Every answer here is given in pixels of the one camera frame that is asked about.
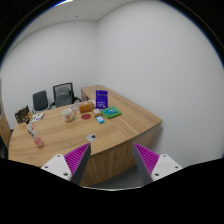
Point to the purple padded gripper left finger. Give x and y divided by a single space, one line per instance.
71 166

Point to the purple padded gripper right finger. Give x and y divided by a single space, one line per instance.
153 166

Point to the clear bottle with pink drink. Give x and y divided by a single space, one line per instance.
33 133

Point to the red round coaster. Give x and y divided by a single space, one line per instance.
86 116

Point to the white ceramic mug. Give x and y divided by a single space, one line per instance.
68 114

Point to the wooden L-shaped desk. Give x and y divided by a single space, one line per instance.
111 150

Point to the small white label box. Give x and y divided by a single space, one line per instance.
96 112

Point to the green flat box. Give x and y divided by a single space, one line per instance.
111 112

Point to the dark box on desk corner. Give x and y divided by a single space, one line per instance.
22 114

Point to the black office chair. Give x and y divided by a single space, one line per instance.
40 101

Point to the grey mesh office chair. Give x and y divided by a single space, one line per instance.
64 95

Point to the purple standing pouch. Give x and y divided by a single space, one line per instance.
101 99

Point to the grey desk cable grommet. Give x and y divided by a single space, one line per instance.
91 137

